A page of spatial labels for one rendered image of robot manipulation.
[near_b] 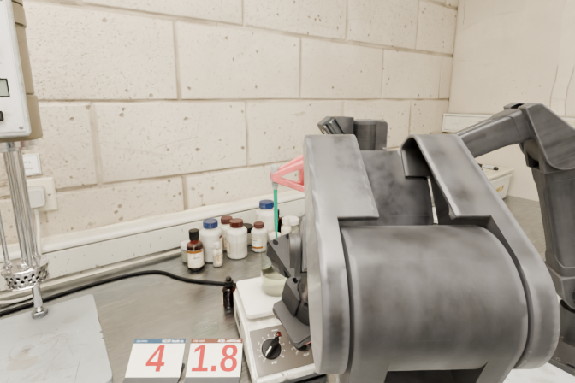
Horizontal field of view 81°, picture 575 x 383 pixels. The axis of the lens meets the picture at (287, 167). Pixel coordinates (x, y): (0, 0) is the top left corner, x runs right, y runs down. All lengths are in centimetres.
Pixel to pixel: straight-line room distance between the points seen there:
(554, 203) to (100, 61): 103
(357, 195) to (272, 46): 106
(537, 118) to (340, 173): 53
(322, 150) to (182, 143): 89
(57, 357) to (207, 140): 64
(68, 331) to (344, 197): 74
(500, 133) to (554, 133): 7
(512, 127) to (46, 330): 94
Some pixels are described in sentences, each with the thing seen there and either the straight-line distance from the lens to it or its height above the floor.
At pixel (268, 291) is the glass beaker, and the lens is 67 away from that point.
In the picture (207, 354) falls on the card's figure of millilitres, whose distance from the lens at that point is 67.
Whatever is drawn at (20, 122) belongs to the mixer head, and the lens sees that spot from 62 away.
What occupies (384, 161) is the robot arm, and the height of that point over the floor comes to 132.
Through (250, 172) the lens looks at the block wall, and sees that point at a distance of 117.
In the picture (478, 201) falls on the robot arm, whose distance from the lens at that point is 18.
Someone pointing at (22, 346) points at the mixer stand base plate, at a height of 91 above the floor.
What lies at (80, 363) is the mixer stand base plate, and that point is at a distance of 75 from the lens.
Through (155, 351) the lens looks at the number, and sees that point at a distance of 70.
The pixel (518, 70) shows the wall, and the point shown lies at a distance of 190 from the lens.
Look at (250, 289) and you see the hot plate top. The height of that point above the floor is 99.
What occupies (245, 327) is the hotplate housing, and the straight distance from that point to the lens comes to 65.
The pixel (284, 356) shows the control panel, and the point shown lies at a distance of 63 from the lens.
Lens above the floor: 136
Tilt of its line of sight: 12 degrees down
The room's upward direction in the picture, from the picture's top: straight up
